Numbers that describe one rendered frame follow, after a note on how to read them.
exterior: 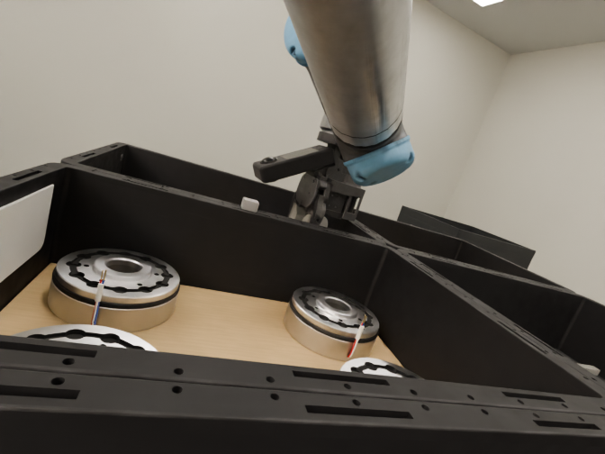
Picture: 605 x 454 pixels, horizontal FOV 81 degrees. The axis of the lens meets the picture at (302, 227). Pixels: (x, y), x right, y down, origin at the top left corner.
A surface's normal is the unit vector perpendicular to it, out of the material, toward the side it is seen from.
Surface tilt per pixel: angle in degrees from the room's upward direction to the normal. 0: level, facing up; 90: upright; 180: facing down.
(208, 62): 90
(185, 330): 0
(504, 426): 0
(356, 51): 147
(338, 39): 159
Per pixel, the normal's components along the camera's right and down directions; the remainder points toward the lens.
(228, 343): 0.31, -0.93
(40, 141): 0.35, 0.30
